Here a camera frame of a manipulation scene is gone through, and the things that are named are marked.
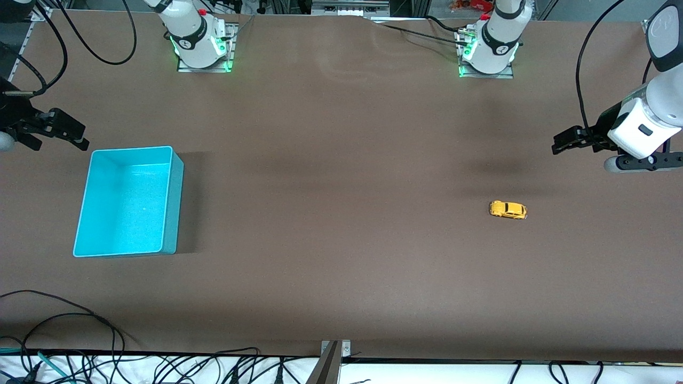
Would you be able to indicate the white ledge panel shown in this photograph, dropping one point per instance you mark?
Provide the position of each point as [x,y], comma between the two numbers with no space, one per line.
[427,376]

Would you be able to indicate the aluminium edge profile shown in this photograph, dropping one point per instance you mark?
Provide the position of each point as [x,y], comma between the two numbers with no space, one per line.
[44,16]

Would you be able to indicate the grey metal post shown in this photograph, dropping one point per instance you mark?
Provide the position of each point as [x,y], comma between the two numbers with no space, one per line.
[325,370]

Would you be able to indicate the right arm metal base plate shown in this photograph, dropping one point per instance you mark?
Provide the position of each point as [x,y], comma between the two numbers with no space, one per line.
[231,50]

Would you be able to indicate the aluminium frame rail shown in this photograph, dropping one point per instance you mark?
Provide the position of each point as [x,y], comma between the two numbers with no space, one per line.
[349,8]

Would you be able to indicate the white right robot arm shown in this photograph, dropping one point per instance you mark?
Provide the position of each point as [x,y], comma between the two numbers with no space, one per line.
[200,40]

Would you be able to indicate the turquoise plastic bin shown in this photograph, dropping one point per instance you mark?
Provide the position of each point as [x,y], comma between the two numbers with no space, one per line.
[128,213]

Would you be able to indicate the yellow beetle toy car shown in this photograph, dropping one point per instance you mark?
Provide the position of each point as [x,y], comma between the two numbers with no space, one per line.
[507,209]

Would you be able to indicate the small metal bracket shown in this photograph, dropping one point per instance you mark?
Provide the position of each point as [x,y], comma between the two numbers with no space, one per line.
[346,349]

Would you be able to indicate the red background object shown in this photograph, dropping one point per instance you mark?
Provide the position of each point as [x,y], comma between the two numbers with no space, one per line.
[472,5]

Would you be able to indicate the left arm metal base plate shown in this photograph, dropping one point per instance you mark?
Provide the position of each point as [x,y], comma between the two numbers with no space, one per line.
[485,76]

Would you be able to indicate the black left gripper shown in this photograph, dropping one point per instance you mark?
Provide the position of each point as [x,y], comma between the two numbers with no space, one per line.
[605,126]

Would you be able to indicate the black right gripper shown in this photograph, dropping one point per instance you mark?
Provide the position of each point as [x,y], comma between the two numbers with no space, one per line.
[12,113]

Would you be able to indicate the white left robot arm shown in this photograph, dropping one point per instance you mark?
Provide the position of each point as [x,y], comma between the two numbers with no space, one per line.
[499,42]

